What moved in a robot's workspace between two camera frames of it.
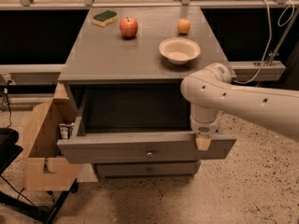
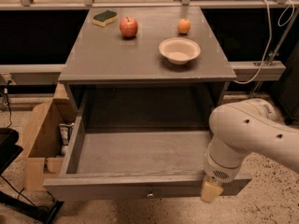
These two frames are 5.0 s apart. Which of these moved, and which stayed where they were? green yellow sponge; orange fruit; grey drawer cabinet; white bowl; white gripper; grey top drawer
Moved: grey top drawer; white gripper
Stayed: green yellow sponge; grey drawer cabinet; orange fruit; white bowl
